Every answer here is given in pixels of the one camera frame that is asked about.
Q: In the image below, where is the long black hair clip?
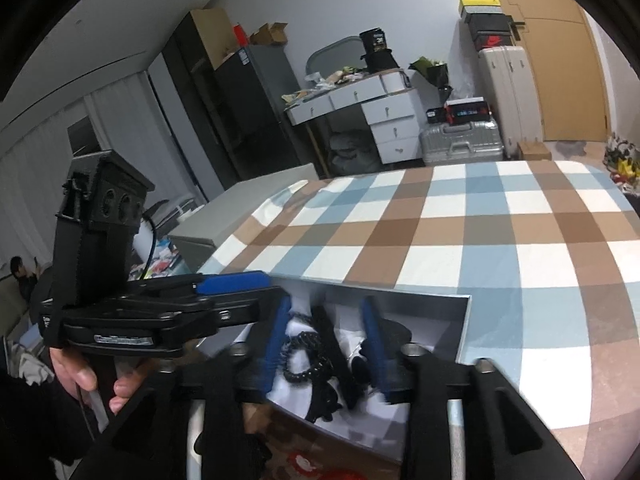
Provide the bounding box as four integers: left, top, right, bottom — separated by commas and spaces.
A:
302, 305, 361, 423

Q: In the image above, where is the clutter of desk things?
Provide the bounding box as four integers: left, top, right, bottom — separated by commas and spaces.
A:
281, 67, 381, 106

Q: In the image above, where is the black box with red trim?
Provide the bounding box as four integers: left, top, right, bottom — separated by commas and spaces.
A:
444, 100, 491, 126

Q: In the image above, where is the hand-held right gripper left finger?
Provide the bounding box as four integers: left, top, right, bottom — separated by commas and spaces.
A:
70, 294, 301, 480

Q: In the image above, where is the yellow shoe box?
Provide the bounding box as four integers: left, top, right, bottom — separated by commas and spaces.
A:
459, 0, 501, 17

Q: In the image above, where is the flat cardboard sheet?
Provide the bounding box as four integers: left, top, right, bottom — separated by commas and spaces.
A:
190, 7, 240, 71

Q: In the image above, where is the white upright suitcase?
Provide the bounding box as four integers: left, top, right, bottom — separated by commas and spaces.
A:
477, 45, 544, 158

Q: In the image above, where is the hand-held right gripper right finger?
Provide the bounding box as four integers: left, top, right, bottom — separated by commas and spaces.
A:
361, 294, 586, 480

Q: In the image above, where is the dark refrigerator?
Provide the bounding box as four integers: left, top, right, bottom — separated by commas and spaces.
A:
212, 42, 304, 182

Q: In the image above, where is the silver suitcase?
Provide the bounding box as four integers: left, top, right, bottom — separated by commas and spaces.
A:
419, 120, 505, 167

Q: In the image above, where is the grey bedding bundle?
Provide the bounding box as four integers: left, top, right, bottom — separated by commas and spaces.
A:
327, 130, 384, 177

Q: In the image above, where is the grey arched mirror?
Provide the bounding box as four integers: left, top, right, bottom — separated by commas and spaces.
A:
306, 36, 372, 79

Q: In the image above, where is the black coil hair tie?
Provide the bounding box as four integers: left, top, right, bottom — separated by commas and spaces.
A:
280, 312, 326, 387

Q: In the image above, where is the small red hair ornament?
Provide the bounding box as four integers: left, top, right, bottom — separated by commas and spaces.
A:
290, 452, 322, 476

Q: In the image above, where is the person's left hand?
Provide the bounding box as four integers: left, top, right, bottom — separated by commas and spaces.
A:
50, 345, 162, 415

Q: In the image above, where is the white desk with drawers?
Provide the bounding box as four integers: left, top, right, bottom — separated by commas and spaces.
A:
285, 70, 426, 167

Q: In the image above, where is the dark wardrobe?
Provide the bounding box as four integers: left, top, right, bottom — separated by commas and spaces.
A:
162, 12, 242, 197

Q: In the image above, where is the silver cardboard box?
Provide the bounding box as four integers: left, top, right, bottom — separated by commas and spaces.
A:
186, 272, 473, 467

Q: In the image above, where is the small cardboard box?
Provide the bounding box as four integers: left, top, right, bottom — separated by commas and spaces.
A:
517, 140, 552, 162

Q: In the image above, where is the black wrapped flower bouquet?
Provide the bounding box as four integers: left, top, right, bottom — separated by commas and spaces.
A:
409, 56, 454, 102

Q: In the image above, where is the black cable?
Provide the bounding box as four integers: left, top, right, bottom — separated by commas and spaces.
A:
141, 216, 157, 281

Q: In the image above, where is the white curtain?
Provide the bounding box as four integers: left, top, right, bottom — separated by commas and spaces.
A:
0, 72, 207, 281

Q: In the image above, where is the checked tablecloth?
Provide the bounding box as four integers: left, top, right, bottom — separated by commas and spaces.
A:
200, 159, 640, 480

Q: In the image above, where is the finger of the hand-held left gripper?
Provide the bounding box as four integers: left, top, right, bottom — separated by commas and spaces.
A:
207, 286, 287, 333
192, 270, 272, 297

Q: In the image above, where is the wooden door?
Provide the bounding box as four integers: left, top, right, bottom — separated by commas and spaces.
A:
472, 0, 614, 143

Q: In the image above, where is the person's left forearm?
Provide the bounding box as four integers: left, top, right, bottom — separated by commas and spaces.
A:
0, 360, 108, 467

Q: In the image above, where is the black bag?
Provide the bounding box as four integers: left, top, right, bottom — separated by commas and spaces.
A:
359, 27, 401, 72

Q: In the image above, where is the grey drawer cabinet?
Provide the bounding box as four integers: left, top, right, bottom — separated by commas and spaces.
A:
167, 162, 321, 275

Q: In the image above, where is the open cardboard box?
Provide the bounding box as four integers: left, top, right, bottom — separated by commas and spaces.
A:
248, 22, 290, 46

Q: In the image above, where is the red and black shoe box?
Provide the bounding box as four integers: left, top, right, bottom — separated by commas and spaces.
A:
475, 32, 519, 52

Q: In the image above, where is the white bottle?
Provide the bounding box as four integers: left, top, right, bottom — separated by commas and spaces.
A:
131, 219, 157, 267

